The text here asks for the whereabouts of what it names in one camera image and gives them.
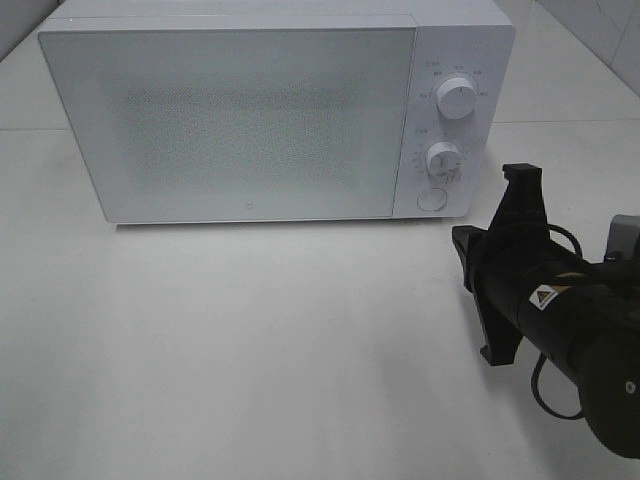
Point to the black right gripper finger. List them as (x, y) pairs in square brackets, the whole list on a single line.
[(502, 338), (522, 205)]

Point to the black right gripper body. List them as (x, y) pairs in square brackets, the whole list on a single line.
[(522, 281)]

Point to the round door release button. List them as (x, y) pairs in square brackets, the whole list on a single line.
[(432, 199)]

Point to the white timer knob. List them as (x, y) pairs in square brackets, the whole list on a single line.
[(443, 160)]

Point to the white microwave door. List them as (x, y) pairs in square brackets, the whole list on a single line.
[(213, 126)]

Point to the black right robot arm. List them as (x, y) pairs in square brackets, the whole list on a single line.
[(603, 362)]

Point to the upper white power knob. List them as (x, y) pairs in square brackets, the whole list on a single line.
[(456, 96)]

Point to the white microwave oven body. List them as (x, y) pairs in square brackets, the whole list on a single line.
[(471, 38)]

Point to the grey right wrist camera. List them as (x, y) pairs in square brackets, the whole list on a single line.
[(623, 238)]

